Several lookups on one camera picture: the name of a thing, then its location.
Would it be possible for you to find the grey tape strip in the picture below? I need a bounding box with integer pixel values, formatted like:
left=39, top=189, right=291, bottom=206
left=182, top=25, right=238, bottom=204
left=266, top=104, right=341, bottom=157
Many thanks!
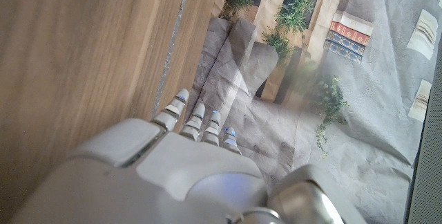
left=150, top=0, right=193, bottom=120

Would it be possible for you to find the printed fabric backdrop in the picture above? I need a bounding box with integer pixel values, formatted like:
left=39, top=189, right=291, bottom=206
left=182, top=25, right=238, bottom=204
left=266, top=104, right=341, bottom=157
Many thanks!
left=182, top=0, right=442, bottom=224

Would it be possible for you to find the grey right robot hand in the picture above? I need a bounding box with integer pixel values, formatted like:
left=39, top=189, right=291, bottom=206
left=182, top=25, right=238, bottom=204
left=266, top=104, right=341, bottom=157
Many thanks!
left=10, top=88, right=367, bottom=224

